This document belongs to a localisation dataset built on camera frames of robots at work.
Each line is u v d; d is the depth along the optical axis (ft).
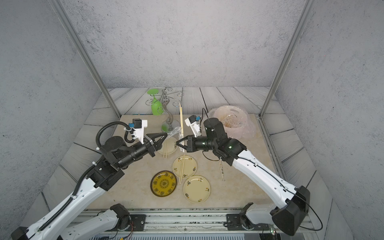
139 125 1.78
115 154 1.54
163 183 2.84
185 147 2.05
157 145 1.97
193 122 1.96
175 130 2.11
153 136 1.90
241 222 2.15
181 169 2.94
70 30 2.52
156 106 3.31
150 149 1.77
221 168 3.01
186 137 2.00
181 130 2.10
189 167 3.01
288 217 1.22
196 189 2.73
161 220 2.45
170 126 3.65
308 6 2.29
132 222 2.38
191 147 1.86
